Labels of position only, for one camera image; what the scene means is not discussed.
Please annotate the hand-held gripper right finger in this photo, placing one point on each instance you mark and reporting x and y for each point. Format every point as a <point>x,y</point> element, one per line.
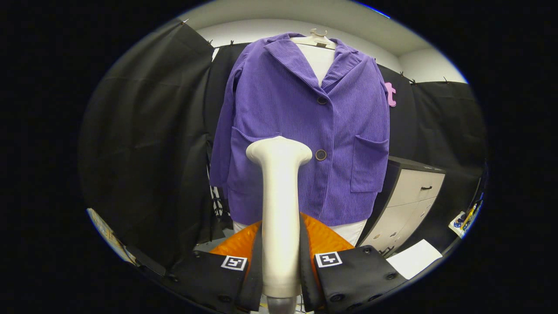
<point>307,279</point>

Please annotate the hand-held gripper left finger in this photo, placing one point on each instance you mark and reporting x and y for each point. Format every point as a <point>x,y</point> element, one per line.
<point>257,270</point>

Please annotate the white garment steamer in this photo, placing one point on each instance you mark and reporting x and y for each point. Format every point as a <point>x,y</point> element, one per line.
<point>281,209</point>

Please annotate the white garment form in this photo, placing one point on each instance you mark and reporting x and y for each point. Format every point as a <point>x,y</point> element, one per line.
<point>320,61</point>

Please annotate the cream clothes hanger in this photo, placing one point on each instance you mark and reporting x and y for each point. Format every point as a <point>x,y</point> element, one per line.
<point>316,40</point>

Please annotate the black tripod stand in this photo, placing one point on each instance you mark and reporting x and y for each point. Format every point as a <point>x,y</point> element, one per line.
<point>216,205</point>

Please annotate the white paper sheet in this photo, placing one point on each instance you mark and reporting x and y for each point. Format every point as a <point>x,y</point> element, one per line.
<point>414,259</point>

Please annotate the beige cabinet with dark top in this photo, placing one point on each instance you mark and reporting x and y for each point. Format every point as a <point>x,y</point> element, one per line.
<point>409,187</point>

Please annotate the pale patterned panel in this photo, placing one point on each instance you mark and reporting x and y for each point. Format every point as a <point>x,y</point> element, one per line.
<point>109,235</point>

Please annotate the white side shelf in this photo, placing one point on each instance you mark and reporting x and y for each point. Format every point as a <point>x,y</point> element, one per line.
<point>457,222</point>

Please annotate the black backdrop cloth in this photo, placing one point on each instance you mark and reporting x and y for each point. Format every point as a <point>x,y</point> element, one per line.
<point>144,152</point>

